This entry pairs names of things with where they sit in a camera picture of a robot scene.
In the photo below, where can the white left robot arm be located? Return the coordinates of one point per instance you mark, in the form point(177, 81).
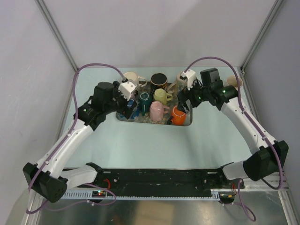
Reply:
point(47, 177)

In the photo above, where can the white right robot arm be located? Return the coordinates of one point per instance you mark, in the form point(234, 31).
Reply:
point(268, 154)

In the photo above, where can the pink faceted mug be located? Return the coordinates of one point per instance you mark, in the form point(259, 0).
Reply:
point(157, 111)

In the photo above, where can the orange mug black handle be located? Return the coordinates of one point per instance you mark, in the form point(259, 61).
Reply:
point(177, 117)

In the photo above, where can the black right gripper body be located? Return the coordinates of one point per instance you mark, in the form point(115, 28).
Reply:
point(197, 94)

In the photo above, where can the floral patterned serving tray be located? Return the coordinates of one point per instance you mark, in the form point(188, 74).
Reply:
point(139, 118)

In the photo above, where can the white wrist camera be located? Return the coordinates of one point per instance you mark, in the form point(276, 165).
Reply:
point(127, 88)
point(189, 76)

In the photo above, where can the blue faceted mug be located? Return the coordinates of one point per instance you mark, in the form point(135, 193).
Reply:
point(134, 111)

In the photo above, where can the yellow faceted mug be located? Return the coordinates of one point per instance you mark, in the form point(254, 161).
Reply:
point(162, 96)

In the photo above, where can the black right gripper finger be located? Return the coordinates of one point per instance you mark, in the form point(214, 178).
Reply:
point(182, 96)
point(182, 106)

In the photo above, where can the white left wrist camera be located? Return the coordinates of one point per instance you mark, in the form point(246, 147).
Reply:
point(127, 88)

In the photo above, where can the left aluminium frame post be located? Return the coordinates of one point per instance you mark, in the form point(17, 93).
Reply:
point(56, 32)

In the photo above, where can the right aluminium frame post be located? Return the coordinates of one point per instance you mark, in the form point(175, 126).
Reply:
point(271, 16)

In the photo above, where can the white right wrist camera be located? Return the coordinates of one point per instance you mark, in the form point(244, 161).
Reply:
point(189, 76)

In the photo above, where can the black mug orange trim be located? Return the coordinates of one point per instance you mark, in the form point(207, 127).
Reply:
point(158, 81)

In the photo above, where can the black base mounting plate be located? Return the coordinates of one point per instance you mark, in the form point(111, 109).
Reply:
point(168, 183)

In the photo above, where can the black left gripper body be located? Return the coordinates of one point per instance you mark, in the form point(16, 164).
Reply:
point(118, 104)

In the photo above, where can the cream coral pattern mug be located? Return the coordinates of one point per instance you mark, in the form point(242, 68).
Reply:
point(231, 80)

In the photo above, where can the dark green faceted mug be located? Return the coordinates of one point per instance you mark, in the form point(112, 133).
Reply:
point(145, 101)

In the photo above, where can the aluminium frame post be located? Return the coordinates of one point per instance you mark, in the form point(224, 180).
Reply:
point(56, 32)
point(271, 16)

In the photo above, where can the cream mug with script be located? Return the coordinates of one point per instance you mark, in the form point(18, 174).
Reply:
point(141, 81)

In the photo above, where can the tall cream seahorse mug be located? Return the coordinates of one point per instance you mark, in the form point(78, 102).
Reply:
point(177, 85)

